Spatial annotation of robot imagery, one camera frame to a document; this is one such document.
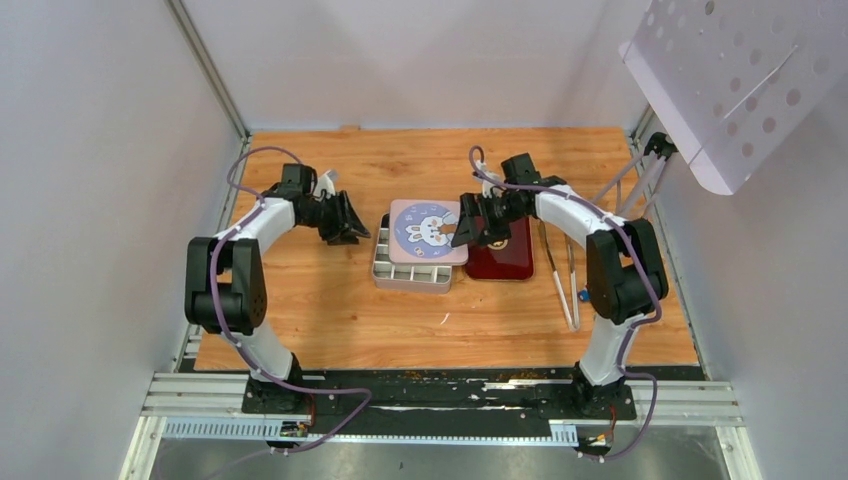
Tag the silver tin lid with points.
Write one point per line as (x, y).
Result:
(422, 231)

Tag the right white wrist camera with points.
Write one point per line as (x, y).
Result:
(491, 182)

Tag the silver compartment tin box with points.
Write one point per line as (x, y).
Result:
(425, 279)

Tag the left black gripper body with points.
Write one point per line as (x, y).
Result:
(327, 216)

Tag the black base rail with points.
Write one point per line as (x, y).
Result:
(488, 403)

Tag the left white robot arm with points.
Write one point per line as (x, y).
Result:
(225, 289)

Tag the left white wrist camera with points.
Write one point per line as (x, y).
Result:
(325, 184)

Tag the red rectangular tray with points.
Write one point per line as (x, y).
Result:
(508, 260)

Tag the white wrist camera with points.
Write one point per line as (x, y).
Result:
(325, 184)
(491, 182)

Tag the white perforated metal panel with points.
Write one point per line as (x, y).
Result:
(729, 80)

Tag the metal tongs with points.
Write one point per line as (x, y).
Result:
(568, 298)

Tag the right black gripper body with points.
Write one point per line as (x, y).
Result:
(495, 212)

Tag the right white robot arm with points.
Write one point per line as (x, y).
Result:
(625, 275)

